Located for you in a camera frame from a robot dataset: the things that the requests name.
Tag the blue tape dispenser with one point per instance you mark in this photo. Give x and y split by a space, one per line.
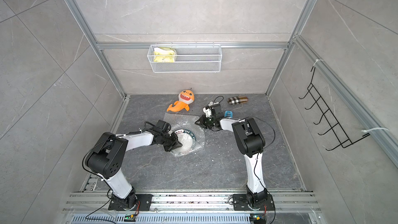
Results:
228 114

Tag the aluminium mounting rail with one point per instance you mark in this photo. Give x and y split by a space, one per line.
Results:
194 207

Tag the white dinner plate dark rim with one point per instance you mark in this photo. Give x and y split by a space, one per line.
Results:
188 140

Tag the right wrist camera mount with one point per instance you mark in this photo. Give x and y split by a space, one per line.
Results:
207 111

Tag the yellow white cloth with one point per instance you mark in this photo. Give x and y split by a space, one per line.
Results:
164 55

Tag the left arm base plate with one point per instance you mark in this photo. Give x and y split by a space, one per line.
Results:
131 203

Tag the clear bubble wrap sheet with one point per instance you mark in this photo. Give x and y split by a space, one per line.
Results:
178 121

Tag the plaid brown pouch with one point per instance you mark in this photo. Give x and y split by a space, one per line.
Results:
235 100

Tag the black wire hook rack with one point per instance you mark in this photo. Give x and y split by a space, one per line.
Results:
328 116

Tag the orange shark plush toy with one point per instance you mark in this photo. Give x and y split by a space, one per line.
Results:
185 98

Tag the small white figurine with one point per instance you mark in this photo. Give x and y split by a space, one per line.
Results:
212 103

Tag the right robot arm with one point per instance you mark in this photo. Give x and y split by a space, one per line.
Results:
251 143

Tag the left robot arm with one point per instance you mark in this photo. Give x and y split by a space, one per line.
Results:
106 157

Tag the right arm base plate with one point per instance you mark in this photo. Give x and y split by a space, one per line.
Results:
243 202

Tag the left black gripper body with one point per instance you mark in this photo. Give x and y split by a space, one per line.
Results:
166 141

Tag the white wire wall basket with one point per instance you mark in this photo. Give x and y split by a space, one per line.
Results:
191 58

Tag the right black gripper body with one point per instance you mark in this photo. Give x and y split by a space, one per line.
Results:
211 122

